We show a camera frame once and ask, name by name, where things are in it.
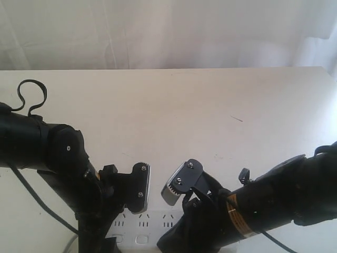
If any white power strip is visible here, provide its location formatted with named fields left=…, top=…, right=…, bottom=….
left=106, top=209, right=183, bottom=252

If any grey power cable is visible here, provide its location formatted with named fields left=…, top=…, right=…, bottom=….
left=62, top=234, right=79, bottom=253

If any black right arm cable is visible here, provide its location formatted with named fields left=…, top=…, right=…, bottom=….
left=218, top=144, right=337, bottom=253

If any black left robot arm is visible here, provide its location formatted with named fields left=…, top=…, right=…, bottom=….
left=1, top=103, right=123, bottom=252

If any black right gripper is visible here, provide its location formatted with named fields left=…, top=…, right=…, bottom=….
left=157, top=188, right=240, bottom=252

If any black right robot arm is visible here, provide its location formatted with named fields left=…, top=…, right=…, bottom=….
left=157, top=144, right=336, bottom=252

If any white curtain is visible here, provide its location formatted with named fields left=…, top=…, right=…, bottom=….
left=1, top=1, right=336, bottom=77

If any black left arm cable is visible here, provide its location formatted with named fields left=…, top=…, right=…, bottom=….
left=0, top=80, right=80, bottom=235

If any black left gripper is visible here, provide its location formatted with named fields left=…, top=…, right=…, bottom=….
left=38, top=156, right=122, bottom=252

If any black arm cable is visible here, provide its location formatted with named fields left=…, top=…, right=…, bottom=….
left=0, top=80, right=80, bottom=235
left=218, top=144, right=337, bottom=253

